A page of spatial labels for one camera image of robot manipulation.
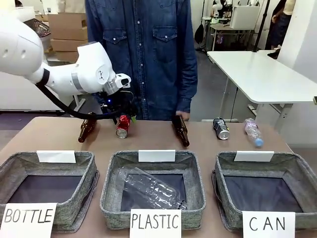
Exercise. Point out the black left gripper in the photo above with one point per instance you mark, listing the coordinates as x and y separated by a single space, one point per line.
122 102

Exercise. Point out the red drink can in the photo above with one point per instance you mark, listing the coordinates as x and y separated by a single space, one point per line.
122 127

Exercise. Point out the brown glass bottle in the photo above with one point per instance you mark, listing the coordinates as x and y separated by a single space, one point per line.
182 131
85 129

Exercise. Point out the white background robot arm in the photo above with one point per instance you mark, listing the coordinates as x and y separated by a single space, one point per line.
218 7

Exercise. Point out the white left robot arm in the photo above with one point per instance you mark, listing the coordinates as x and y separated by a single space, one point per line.
17 49

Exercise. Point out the grey fabric basket bottle label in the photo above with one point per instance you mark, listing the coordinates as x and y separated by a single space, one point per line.
81 171

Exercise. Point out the grey fabric basket plastic label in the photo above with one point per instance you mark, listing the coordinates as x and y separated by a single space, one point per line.
193 173

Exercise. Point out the black drink can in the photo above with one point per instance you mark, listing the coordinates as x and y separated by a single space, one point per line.
221 129

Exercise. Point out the grey fabric basket can label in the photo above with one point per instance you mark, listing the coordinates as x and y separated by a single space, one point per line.
292 168

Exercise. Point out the paper sign reading can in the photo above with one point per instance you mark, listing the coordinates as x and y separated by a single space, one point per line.
268 224

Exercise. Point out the person's left hand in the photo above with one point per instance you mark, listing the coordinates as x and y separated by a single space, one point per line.
183 114

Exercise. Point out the blank white card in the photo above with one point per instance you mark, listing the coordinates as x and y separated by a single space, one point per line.
253 156
56 156
156 156

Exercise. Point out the person in denim shirt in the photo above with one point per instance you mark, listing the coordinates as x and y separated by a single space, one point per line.
148 62

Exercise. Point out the large clear plastic bottle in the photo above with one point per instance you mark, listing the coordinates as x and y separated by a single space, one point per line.
151 188

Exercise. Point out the cardboard box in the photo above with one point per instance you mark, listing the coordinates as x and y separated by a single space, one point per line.
67 20
69 33
67 45

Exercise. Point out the paper sign reading plastic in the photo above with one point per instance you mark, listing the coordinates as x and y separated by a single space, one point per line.
154 223

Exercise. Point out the black hanging bag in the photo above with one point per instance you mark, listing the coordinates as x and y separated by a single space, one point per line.
198 34

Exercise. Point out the dark patterned device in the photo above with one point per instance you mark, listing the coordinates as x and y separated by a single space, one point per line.
39 27

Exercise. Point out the plastic bottle with blue cap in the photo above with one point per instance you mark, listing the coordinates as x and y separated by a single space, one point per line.
253 131

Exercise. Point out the grey metal table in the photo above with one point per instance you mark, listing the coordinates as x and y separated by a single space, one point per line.
230 34

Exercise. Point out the paper sign reading bottle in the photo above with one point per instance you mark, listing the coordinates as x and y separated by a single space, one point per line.
27 219

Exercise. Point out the white desk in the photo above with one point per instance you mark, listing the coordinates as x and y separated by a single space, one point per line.
260 74

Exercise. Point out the black object on desk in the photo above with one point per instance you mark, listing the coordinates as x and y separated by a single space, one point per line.
275 53

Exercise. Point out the black stand pole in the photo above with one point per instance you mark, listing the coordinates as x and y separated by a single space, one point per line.
263 22

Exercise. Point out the person in dark clothes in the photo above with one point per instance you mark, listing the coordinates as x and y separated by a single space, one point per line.
282 22

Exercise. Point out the white grey wrist camera box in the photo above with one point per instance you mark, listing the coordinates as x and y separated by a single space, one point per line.
123 80

